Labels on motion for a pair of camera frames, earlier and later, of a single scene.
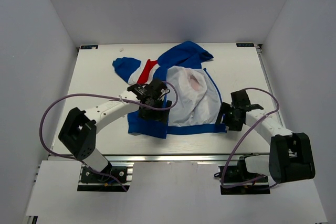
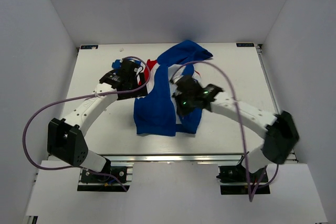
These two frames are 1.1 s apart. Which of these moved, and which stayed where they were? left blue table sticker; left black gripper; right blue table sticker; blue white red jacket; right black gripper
Moved: blue white red jacket; right black gripper; left black gripper
Stayed: left blue table sticker; right blue table sticker
